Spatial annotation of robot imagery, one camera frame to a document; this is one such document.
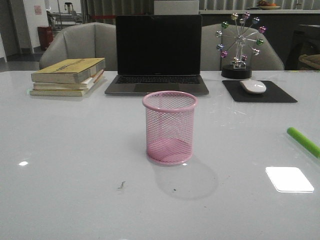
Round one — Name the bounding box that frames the green highlighter pen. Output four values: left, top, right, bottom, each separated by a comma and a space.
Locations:
286, 127, 320, 159

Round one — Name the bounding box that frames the pink mesh pen holder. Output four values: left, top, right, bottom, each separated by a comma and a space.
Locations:
142, 90, 198, 165

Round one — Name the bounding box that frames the grey laptop black screen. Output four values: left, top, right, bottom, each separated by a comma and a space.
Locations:
105, 14, 209, 96

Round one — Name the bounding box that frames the middle cream book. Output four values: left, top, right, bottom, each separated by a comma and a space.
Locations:
33, 69, 104, 90

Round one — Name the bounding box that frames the right grey armchair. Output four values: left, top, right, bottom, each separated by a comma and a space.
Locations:
200, 23, 284, 71

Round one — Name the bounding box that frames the grey armchair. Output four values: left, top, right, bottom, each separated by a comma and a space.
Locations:
39, 22, 118, 71
200, 23, 284, 71

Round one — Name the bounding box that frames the white computer mouse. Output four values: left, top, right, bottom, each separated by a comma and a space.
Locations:
239, 79, 267, 94

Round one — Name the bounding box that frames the top yellow book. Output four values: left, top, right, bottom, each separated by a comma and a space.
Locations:
31, 58, 106, 84

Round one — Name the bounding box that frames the yellow book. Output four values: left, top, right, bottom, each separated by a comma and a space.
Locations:
29, 86, 93, 97
31, 58, 106, 84

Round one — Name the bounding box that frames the left grey armchair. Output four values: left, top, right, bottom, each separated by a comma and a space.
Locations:
39, 22, 118, 71

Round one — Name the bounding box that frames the black mouse pad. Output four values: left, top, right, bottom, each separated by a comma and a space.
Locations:
221, 79, 299, 104

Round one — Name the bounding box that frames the bottom yellow book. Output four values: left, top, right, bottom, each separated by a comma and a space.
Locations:
29, 86, 93, 97

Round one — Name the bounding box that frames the ferris wheel desk ornament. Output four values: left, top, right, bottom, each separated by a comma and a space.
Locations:
215, 11, 267, 80

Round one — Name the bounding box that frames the red bin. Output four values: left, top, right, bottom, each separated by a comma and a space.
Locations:
37, 26, 53, 51

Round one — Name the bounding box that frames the fruit bowl on counter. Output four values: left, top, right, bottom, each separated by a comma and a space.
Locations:
257, 0, 280, 10

